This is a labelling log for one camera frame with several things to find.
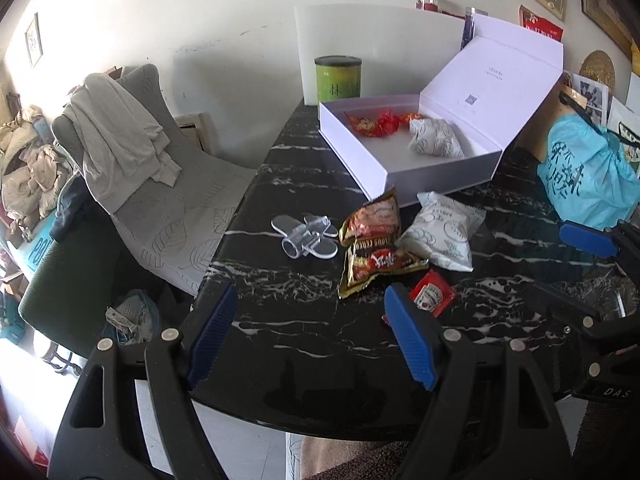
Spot small framed wall picture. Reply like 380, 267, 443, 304
25, 12, 44, 69

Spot white patterned snack packet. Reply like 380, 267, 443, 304
395, 191, 487, 273
407, 116, 466, 159

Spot red dried berry packet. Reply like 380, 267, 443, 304
518, 5, 565, 43

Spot white bag black handle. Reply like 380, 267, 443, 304
605, 95, 640, 181

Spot photo prints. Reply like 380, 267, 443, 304
567, 72, 611, 131

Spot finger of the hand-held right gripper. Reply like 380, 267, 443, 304
525, 282, 640, 341
559, 220, 640, 271

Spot clear miniature slipper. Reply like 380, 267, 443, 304
281, 230, 338, 261
271, 214, 340, 239

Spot white gift box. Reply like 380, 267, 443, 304
318, 12, 565, 208

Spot large framed wall picture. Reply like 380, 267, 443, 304
575, 0, 638, 56

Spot green tea canister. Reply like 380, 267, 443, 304
314, 55, 363, 106

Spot dark jacket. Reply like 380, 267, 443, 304
50, 175, 97, 241

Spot light blue printed sign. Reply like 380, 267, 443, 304
10, 207, 68, 281

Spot dark green chair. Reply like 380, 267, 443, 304
19, 175, 201, 361

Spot small waste basket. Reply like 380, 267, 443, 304
102, 289, 162, 346

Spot grey sweater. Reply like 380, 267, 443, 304
64, 72, 182, 216

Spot light blue plastic bag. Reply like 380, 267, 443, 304
537, 112, 640, 231

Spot red ketchup sachet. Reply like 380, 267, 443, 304
409, 268, 457, 318

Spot round woven wall plate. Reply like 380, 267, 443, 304
580, 50, 616, 96

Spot brown paper bag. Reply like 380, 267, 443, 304
517, 72, 608, 161

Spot grey padded chair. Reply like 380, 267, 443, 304
51, 63, 258, 297

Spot small red gold candy packet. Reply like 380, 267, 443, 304
346, 111, 383, 137

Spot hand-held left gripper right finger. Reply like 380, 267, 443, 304
384, 284, 573, 480

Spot brown red snack packet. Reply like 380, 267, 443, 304
338, 240, 431, 301
339, 186, 402, 247

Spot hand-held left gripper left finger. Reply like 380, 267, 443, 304
50, 282, 239, 480

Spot pile of beige clothes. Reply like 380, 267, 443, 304
0, 105, 71, 241

